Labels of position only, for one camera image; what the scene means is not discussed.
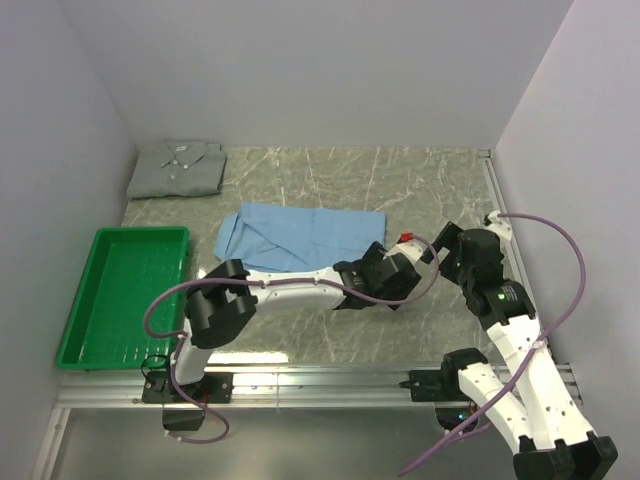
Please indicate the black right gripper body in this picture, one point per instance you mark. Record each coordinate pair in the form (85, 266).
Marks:
(450, 265)

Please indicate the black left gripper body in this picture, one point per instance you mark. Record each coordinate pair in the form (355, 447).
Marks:
(374, 256)

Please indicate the light blue long sleeve shirt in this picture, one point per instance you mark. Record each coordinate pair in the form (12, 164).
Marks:
(275, 238)

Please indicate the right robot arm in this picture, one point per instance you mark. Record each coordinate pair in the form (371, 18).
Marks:
(534, 412)

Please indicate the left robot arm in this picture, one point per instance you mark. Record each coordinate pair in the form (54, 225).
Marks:
(217, 313)

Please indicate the folded grey shirt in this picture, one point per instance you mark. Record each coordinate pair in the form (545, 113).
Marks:
(178, 168)

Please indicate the green plastic tray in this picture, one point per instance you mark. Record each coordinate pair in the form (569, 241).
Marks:
(127, 268)

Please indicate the aluminium right side rail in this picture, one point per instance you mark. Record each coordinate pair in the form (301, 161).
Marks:
(512, 249)

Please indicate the aluminium rail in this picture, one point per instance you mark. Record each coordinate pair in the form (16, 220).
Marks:
(512, 249)
(256, 386)

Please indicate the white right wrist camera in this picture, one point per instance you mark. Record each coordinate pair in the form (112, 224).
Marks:
(496, 224)

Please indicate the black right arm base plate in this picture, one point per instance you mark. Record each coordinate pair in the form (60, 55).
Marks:
(452, 407)

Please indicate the aluminium front rail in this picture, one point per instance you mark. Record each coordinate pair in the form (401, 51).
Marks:
(256, 386)

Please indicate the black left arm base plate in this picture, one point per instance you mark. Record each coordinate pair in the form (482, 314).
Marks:
(213, 388)

